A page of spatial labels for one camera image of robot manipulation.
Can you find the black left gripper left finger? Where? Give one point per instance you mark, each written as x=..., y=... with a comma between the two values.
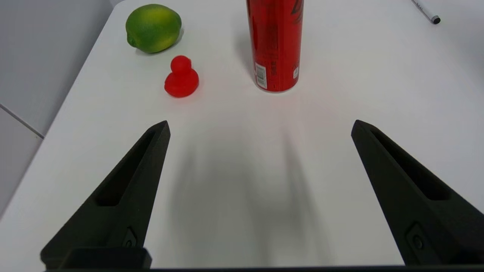
x=113, y=223

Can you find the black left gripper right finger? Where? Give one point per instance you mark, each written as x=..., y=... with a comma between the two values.
x=427, y=219

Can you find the red rubber duck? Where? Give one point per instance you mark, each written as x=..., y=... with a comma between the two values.
x=181, y=81

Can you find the green lime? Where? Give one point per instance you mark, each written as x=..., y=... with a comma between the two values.
x=153, y=28

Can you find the white pen with black tip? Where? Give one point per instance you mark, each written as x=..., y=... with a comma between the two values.
x=425, y=11

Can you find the red soda can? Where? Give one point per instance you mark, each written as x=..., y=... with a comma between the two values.
x=276, y=45

